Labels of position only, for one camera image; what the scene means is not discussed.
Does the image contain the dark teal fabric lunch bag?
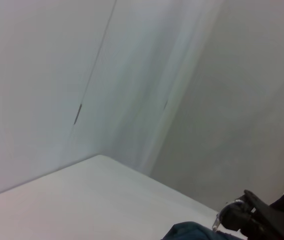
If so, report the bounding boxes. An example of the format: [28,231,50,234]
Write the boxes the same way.
[160,212,245,240]

